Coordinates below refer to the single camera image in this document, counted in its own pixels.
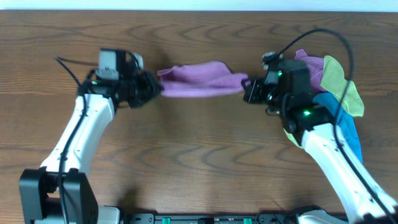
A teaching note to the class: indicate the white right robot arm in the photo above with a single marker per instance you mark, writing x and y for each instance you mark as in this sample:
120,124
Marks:
286,89

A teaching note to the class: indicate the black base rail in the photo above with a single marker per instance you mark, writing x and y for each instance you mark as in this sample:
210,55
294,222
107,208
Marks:
260,218

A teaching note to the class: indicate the light purple cloth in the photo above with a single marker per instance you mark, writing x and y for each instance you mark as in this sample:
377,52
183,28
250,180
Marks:
200,80

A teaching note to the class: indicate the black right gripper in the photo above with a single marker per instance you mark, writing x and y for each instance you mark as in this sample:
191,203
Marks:
258,91

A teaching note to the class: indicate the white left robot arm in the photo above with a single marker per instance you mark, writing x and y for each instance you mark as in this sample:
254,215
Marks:
59,190

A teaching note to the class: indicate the dark purple cloth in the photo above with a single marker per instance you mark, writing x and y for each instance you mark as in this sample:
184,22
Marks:
315,66

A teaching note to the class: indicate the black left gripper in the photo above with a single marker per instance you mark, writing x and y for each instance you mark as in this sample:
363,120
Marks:
143,88

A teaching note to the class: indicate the green cloth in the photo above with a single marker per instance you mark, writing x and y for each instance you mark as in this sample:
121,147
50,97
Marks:
335,83

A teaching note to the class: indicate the blue cloth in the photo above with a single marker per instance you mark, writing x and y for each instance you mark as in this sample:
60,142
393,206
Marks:
344,120

